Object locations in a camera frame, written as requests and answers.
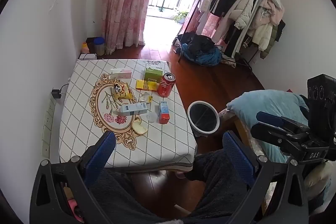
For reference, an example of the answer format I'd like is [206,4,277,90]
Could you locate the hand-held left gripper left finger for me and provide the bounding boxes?
[29,131,116,224]

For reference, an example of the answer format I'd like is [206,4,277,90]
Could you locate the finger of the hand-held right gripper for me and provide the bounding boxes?
[250,121,310,154]
[256,111,311,134]

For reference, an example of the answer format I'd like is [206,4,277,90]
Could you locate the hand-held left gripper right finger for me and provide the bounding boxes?
[223,131,309,224]

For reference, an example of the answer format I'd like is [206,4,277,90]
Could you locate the bread piece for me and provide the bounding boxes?
[131,120,148,135]

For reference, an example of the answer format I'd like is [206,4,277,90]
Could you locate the white blue carton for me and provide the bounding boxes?
[115,102,148,117]

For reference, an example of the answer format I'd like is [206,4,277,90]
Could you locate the white bin with black bag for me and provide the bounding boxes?
[187,100,221,137]

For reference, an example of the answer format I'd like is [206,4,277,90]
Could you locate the yellow panda snack bag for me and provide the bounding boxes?
[110,82,133,101]

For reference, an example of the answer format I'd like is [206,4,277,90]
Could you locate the white wrapper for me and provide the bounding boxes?
[138,92,154,103]

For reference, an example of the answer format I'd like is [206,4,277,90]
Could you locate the red blue small carton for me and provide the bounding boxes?
[158,101,171,124]

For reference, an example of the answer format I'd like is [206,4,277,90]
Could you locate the yellow packet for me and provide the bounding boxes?
[135,79,158,91]

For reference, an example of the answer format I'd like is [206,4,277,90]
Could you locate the pink white box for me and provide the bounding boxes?
[110,68,132,80]

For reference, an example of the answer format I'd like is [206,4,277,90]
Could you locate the red soda can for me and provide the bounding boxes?
[157,72,176,97]

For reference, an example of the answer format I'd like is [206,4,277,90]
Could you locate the green box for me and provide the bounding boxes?
[143,64,164,83]

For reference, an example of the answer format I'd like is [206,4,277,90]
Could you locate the light blue cushion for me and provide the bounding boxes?
[227,90,310,165]

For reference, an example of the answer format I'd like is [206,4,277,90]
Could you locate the wooden chair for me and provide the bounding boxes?
[219,108,336,216]

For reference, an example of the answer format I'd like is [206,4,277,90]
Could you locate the person's dark trousers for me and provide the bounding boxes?
[89,148,251,224]

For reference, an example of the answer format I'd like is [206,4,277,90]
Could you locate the black charger plug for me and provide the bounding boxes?
[51,83,69,99]

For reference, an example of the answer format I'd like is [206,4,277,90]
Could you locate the white flat box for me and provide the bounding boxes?
[78,53,97,61]

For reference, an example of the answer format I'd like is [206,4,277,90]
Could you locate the jar with blue lid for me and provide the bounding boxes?
[94,37,106,56]

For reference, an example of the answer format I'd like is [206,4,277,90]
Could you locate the black box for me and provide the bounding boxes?
[86,37,98,55]

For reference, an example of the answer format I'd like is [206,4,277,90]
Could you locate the clothes rack with coats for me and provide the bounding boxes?
[196,0,287,67]

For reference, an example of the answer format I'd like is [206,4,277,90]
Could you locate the potted green plant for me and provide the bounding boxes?
[172,10,190,23]

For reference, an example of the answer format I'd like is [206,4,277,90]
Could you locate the white wall sockets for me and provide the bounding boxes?
[41,98,57,157]

